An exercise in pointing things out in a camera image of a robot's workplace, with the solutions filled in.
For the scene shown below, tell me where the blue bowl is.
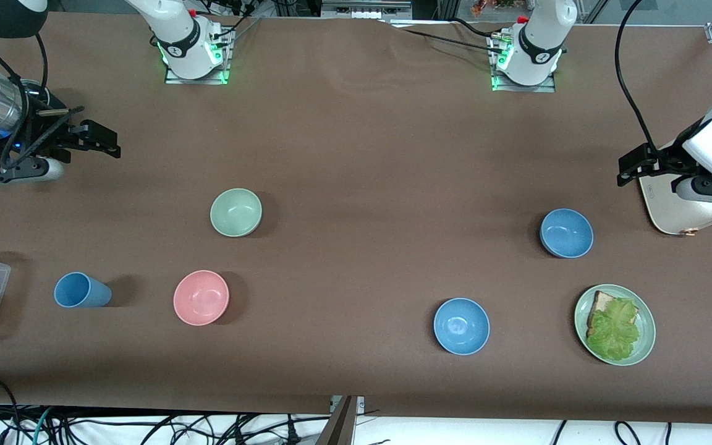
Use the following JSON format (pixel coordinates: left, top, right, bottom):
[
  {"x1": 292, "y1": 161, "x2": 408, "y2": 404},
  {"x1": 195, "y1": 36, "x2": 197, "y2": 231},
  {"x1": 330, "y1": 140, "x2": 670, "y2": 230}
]
[
  {"x1": 433, "y1": 297, "x2": 491, "y2": 356},
  {"x1": 540, "y1": 208, "x2": 595, "y2": 259}
]

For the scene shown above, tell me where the green bowl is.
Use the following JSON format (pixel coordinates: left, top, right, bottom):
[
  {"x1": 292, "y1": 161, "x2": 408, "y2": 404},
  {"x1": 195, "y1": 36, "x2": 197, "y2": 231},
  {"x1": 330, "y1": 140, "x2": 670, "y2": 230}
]
[{"x1": 210, "y1": 188, "x2": 263, "y2": 238}]

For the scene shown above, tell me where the pink bowl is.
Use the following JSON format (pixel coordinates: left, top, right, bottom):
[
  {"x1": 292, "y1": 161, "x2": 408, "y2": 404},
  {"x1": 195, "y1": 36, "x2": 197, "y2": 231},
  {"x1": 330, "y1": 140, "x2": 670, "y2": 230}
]
[{"x1": 173, "y1": 269, "x2": 231, "y2": 326}]

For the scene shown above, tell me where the glass lid blue knob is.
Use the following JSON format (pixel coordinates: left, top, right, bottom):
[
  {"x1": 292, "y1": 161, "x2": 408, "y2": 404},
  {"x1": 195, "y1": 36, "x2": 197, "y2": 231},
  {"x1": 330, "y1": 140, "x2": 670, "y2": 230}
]
[{"x1": 22, "y1": 79, "x2": 51, "y2": 112}]

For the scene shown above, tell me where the cream toaster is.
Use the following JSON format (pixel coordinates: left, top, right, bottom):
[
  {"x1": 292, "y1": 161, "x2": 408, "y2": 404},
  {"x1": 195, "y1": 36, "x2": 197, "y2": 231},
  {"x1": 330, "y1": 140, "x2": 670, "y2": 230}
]
[{"x1": 638, "y1": 139, "x2": 712, "y2": 237}]

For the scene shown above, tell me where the white bread slice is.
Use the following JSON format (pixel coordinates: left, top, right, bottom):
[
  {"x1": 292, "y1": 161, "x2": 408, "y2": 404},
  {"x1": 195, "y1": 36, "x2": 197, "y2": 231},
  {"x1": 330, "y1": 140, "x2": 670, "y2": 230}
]
[{"x1": 587, "y1": 290, "x2": 617, "y2": 337}]

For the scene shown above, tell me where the blue cup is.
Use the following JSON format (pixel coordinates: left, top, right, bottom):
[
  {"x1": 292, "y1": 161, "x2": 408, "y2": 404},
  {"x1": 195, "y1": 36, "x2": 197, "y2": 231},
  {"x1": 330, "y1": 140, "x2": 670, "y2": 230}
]
[{"x1": 54, "y1": 272, "x2": 112, "y2": 308}]

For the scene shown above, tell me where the green plate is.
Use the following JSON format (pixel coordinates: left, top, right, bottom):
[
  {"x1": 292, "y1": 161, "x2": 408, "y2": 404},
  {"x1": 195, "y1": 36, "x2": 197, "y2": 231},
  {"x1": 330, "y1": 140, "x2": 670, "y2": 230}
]
[{"x1": 574, "y1": 284, "x2": 657, "y2": 367}]

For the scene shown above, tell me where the green lettuce leaf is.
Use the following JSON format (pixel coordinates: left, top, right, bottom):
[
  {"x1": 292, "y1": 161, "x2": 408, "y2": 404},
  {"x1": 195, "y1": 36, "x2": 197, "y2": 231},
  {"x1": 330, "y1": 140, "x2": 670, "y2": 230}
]
[{"x1": 586, "y1": 298, "x2": 641, "y2": 362}]

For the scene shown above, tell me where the brown table mat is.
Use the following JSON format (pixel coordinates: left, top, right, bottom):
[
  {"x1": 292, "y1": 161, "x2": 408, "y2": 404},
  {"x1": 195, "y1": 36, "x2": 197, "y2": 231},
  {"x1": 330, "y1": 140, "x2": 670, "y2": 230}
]
[{"x1": 0, "y1": 11, "x2": 712, "y2": 426}]

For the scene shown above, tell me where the grey metal device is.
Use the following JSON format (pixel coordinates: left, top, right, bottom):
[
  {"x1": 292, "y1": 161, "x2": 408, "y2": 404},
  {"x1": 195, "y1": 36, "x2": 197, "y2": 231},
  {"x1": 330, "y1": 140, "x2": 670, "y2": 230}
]
[{"x1": 321, "y1": 0, "x2": 413, "y2": 20}]

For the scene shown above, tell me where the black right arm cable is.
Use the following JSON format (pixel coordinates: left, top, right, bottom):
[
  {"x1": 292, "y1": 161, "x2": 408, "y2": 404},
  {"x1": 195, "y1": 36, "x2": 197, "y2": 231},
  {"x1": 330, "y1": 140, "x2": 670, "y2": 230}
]
[{"x1": 0, "y1": 25, "x2": 85, "y2": 171}]

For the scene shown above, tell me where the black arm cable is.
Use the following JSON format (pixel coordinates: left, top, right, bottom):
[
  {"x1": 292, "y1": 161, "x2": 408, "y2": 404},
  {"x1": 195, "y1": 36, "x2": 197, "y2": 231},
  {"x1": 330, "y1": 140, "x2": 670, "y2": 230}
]
[
  {"x1": 614, "y1": 0, "x2": 663, "y2": 152},
  {"x1": 0, "y1": 25, "x2": 85, "y2": 171}
]

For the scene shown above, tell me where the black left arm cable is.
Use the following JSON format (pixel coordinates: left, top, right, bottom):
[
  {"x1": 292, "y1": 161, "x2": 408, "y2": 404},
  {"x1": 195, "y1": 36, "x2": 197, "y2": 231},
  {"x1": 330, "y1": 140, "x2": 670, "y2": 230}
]
[{"x1": 614, "y1": 0, "x2": 663, "y2": 152}]

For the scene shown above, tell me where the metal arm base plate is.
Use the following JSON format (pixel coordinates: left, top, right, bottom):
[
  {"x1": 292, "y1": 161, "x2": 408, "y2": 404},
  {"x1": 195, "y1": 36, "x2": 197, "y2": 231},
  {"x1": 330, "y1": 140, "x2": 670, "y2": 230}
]
[
  {"x1": 164, "y1": 28, "x2": 232, "y2": 85},
  {"x1": 491, "y1": 34, "x2": 557, "y2": 93}
]

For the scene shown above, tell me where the teal cable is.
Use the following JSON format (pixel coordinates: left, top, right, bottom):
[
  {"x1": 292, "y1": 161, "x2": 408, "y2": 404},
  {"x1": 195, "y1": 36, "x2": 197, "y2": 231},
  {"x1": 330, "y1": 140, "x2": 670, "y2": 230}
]
[{"x1": 32, "y1": 407, "x2": 55, "y2": 445}]

